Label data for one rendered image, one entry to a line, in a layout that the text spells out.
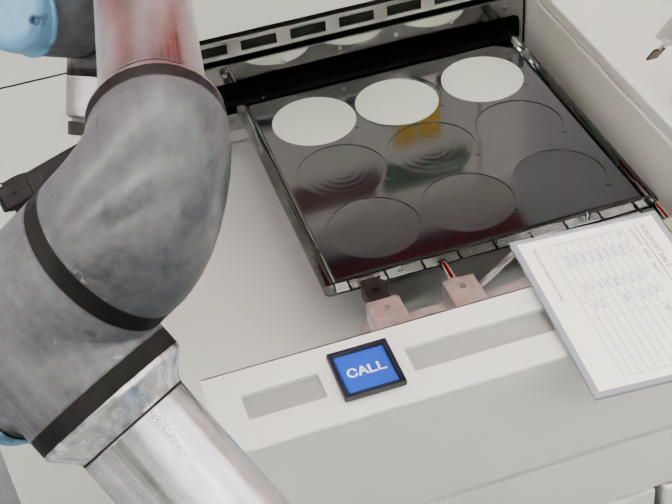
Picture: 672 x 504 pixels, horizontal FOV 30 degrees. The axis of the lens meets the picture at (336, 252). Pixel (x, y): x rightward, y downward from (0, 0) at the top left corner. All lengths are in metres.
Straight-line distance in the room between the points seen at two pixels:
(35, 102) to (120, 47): 0.66
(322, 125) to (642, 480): 0.55
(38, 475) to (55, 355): 1.15
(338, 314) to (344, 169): 0.17
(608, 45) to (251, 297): 0.50
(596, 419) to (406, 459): 0.19
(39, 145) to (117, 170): 0.80
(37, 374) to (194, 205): 0.14
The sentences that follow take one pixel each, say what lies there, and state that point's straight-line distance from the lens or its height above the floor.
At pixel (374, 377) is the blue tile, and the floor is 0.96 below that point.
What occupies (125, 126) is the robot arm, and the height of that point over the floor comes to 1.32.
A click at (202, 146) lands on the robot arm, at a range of 0.79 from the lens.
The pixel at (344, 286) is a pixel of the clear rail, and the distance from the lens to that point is 1.27.
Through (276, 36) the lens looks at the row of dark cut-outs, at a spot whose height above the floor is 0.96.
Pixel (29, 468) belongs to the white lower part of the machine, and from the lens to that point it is 1.93.
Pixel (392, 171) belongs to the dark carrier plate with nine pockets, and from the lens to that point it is 1.41.
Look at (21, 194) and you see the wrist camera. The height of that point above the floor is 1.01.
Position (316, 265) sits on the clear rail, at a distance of 1.29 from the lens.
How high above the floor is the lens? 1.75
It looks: 41 degrees down
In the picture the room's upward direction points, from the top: 6 degrees counter-clockwise
